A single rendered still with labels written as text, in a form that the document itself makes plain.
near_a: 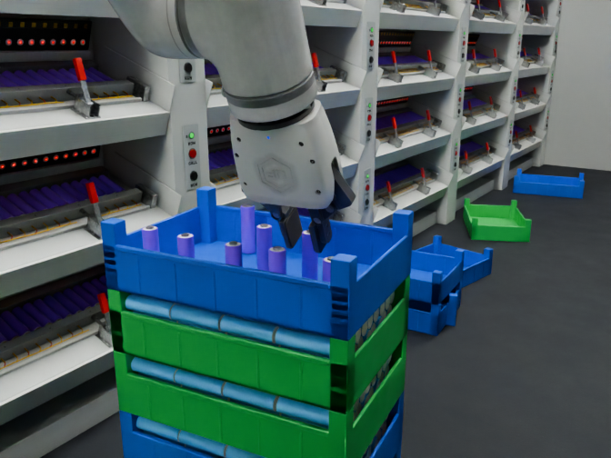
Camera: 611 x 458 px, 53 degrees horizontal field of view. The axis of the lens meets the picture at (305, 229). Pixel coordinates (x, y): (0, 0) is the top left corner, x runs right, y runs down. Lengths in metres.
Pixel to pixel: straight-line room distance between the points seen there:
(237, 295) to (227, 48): 0.25
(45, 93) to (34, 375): 0.45
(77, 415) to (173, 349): 0.52
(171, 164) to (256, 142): 0.59
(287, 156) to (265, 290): 0.13
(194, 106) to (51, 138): 0.30
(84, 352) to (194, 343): 0.48
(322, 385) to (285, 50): 0.32
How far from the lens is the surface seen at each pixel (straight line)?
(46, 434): 1.19
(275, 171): 0.61
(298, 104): 0.56
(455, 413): 1.25
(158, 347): 0.73
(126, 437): 0.83
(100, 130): 1.06
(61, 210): 1.11
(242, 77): 0.54
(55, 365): 1.12
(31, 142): 0.99
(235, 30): 0.52
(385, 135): 2.02
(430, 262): 1.68
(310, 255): 0.69
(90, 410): 1.23
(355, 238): 0.77
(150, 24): 0.57
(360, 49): 1.71
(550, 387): 1.39
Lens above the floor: 0.67
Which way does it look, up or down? 17 degrees down
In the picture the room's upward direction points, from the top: straight up
